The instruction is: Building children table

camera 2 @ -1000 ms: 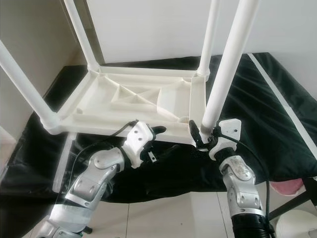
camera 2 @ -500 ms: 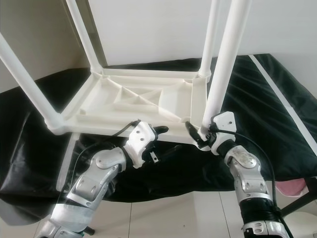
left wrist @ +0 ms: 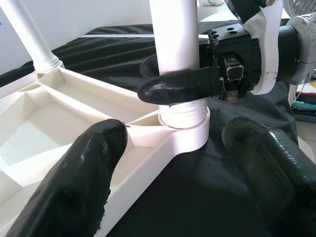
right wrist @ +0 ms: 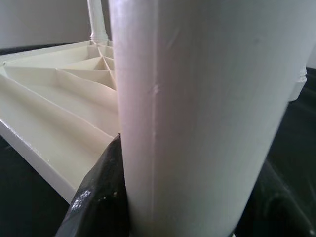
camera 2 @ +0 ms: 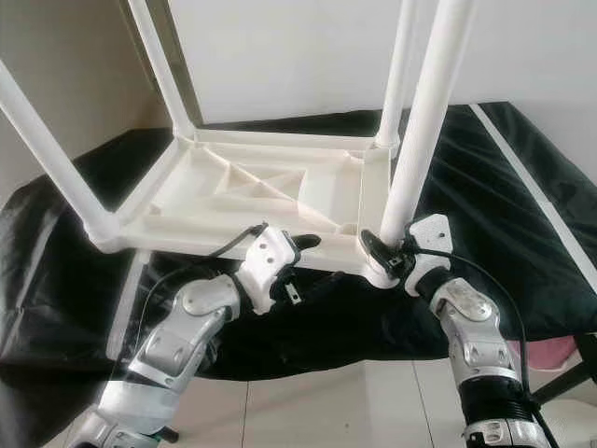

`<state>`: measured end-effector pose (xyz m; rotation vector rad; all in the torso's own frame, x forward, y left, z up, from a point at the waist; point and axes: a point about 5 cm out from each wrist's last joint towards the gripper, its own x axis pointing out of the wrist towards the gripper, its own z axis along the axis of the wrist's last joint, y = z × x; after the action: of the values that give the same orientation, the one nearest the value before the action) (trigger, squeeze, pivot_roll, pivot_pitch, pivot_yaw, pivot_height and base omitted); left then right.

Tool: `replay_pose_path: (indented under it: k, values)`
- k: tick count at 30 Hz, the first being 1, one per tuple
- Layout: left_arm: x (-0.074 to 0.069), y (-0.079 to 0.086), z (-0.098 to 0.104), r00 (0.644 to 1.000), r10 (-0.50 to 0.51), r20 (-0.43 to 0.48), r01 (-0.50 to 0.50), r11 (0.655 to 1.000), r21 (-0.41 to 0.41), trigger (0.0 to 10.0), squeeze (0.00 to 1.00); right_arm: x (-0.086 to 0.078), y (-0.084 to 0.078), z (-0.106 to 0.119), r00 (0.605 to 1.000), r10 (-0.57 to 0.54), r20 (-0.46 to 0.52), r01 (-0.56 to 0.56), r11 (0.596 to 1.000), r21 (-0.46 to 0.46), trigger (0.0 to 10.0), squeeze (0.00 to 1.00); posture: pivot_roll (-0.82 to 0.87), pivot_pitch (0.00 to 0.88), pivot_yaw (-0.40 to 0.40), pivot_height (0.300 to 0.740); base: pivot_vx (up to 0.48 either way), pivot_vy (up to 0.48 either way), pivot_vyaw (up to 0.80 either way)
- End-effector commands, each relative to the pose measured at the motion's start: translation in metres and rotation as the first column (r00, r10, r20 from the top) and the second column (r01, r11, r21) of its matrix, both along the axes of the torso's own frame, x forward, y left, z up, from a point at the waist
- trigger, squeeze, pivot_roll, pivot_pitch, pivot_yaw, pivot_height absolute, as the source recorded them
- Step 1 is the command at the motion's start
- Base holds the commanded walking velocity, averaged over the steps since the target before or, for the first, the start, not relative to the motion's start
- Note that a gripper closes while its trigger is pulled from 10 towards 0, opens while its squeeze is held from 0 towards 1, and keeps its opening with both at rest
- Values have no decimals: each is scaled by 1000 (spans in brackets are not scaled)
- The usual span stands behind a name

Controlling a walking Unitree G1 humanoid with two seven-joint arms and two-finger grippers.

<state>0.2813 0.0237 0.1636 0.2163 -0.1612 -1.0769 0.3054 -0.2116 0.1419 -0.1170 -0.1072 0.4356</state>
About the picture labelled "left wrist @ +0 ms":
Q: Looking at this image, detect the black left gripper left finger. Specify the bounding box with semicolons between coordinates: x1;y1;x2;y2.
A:
4;118;128;237

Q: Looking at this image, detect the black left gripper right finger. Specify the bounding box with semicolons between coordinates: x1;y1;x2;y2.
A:
221;116;316;237

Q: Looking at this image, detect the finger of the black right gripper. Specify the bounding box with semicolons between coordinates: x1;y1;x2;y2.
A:
139;54;161;78
137;67;223;104

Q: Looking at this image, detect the white plastic table leg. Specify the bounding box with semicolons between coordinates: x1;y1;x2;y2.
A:
0;0;64;74
149;0;209;129

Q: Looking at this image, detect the white plastic table top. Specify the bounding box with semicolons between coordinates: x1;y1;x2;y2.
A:
0;66;212;237

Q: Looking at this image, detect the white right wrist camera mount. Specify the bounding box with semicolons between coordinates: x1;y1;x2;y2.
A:
223;0;283;96

